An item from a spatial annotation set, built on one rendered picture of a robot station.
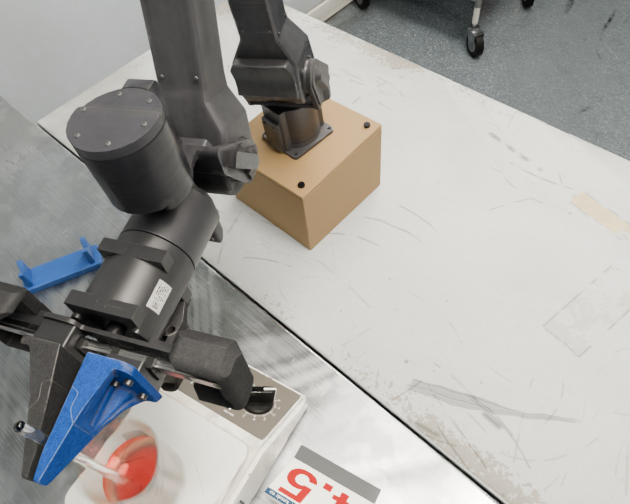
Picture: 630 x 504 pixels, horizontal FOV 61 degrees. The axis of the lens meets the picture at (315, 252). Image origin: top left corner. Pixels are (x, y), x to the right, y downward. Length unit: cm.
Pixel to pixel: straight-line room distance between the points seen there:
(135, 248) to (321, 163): 32
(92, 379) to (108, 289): 6
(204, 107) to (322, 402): 34
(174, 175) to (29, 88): 161
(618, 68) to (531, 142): 177
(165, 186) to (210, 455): 26
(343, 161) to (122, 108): 34
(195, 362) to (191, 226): 11
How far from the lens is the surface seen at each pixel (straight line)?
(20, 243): 84
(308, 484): 56
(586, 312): 68
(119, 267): 36
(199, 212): 39
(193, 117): 41
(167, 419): 53
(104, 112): 35
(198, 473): 51
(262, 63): 55
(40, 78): 195
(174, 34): 40
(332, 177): 63
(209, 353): 31
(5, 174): 94
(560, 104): 235
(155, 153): 33
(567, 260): 71
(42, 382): 35
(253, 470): 52
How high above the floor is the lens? 146
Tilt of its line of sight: 55 degrees down
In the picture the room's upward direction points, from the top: 8 degrees counter-clockwise
